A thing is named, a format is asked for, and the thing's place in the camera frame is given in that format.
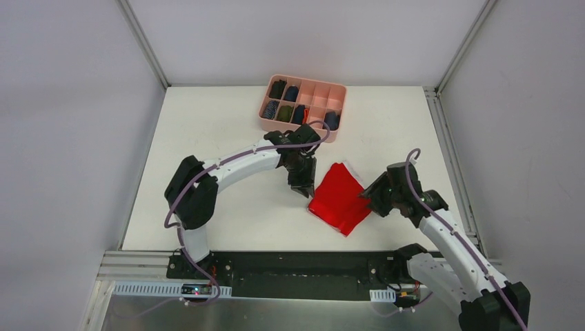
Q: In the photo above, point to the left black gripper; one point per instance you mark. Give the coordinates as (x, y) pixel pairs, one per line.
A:
(301, 178)

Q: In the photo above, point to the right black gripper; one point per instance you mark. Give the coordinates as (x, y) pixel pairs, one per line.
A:
(377, 198)

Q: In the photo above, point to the red underwear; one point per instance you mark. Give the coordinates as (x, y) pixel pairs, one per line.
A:
(337, 200)

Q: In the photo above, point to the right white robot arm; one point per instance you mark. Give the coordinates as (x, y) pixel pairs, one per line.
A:
(480, 296)

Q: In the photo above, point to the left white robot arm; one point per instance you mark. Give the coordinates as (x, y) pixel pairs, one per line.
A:
(193, 190)

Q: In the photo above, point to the blue orange rolled underwear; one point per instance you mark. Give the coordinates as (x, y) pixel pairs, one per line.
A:
(300, 114)

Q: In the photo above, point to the dark blue rolled underwear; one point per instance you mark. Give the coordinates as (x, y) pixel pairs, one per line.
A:
(332, 120)

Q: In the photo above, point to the olive green rolled underwear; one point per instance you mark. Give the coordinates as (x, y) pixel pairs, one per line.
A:
(284, 114)

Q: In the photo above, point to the blue striped rolled underwear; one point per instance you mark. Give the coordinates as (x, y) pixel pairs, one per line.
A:
(270, 109)

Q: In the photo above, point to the navy rolled underwear top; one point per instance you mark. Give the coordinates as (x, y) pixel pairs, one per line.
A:
(291, 94)

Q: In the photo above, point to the black rolled underwear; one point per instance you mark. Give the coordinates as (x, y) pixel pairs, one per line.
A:
(277, 89)

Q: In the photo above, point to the pink compartment organizer box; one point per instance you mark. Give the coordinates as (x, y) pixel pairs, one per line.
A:
(289, 102)

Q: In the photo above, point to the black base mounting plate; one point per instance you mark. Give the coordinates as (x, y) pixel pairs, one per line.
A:
(338, 276)

